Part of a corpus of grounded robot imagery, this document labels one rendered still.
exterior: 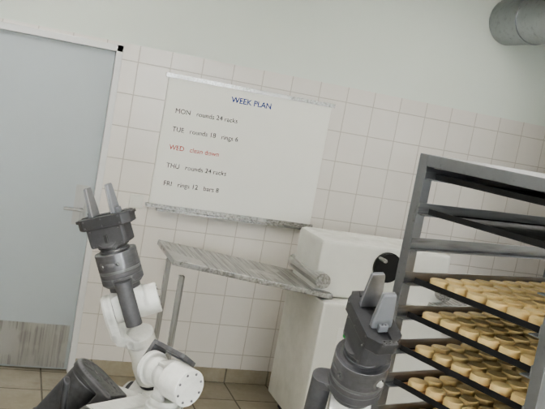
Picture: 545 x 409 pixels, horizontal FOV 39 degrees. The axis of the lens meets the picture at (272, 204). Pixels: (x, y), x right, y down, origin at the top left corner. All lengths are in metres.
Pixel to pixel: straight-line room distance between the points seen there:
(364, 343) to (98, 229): 0.69
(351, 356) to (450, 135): 4.50
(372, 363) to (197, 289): 4.01
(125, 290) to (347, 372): 0.58
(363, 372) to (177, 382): 0.33
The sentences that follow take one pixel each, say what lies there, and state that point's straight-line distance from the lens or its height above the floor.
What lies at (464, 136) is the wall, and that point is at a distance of 5.69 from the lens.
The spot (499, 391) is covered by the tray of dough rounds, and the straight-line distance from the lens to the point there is 1.90.
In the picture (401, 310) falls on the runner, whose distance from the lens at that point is 2.04.
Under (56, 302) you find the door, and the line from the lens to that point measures 5.09.
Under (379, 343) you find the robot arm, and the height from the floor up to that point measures 1.56.
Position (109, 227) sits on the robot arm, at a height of 1.56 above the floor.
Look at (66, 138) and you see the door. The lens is 4.90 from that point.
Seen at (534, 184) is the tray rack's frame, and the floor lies 1.80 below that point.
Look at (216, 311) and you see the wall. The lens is 5.23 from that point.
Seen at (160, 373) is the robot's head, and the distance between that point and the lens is 1.37.
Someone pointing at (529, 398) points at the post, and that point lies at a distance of 1.78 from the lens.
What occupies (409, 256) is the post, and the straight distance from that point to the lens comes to 2.01.
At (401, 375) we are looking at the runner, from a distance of 2.12.
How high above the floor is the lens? 1.86
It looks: 7 degrees down
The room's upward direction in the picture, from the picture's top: 10 degrees clockwise
